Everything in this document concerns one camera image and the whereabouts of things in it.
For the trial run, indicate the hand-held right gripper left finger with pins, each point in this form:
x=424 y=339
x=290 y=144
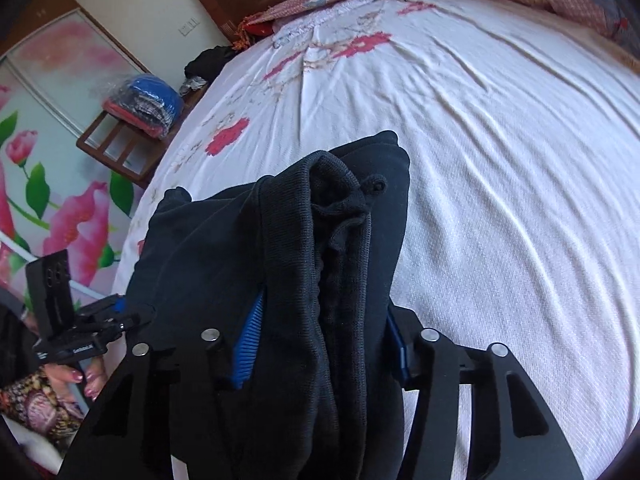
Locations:
x=247 y=340

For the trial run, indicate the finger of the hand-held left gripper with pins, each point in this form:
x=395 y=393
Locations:
x=115 y=317

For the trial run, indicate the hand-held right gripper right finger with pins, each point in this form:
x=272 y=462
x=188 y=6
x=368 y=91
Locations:
x=400 y=345

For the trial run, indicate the person's left forearm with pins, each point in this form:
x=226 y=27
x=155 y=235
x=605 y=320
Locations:
x=40 y=405

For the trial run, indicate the person's left hand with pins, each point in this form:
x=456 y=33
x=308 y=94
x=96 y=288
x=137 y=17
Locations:
x=75 y=377

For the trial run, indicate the dark cloth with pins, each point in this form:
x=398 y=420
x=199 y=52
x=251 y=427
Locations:
x=15 y=340

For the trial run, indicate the floral wardrobe door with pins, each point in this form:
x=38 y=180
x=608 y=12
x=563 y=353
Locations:
x=75 y=210

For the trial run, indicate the wooden chair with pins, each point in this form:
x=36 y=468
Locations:
x=150 y=160

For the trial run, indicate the white floral bed sheet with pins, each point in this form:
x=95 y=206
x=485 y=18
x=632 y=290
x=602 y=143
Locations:
x=500 y=160

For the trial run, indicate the plastic bag of clothes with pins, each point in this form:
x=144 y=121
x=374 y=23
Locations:
x=150 y=100

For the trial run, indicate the wooden nightstand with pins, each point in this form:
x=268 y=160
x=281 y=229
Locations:
x=192 y=107

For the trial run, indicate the grey striped cloth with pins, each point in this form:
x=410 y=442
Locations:
x=192 y=86

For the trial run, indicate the black clothes pile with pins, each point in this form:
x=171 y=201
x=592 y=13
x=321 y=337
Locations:
x=210 y=62

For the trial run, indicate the red pillow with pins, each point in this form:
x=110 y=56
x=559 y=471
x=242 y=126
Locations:
x=259 y=28

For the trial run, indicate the pale floral pillow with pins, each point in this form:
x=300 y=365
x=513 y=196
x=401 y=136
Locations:
x=320 y=21

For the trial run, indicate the wooden headboard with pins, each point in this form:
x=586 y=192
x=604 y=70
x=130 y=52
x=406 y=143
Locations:
x=235 y=2

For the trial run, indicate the white wall switch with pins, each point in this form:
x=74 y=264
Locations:
x=189 y=26

